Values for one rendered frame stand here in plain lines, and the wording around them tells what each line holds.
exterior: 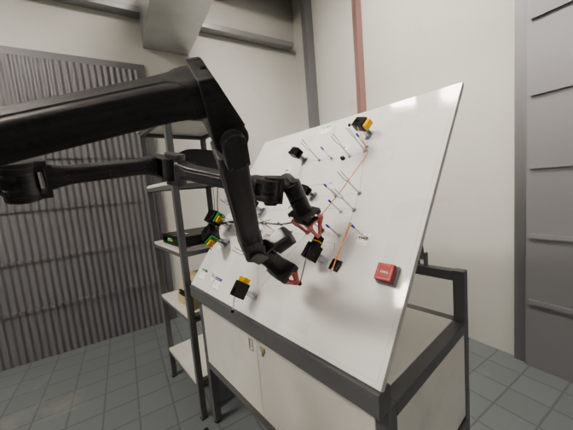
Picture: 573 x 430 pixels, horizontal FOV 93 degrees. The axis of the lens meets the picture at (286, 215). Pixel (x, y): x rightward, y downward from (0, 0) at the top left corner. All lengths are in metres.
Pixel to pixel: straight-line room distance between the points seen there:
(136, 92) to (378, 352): 0.74
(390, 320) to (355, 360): 0.14
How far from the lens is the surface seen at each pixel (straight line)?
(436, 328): 1.23
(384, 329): 0.81
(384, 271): 0.81
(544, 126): 2.35
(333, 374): 0.87
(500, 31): 2.63
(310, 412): 1.12
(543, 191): 2.35
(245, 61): 3.94
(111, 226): 3.22
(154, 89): 0.42
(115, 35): 3.65
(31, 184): 0.95
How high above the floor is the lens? 1.37
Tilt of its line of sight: 6 degrees down
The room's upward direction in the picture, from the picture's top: 5 degrees counter-clockwise
